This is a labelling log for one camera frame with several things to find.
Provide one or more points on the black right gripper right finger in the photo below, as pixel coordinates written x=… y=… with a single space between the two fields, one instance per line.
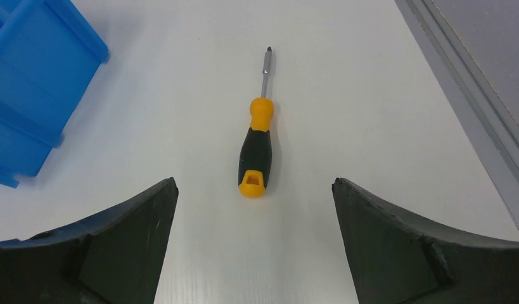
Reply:
x=397 y=256

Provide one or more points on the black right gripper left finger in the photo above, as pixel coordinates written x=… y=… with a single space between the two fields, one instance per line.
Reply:
x=113 y=256

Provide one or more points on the blue plastic bin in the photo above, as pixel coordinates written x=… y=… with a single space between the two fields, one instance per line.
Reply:
x=49 y=54

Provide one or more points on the aluminium frame rail right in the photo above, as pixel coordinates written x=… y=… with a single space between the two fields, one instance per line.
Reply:
x=472 y=48

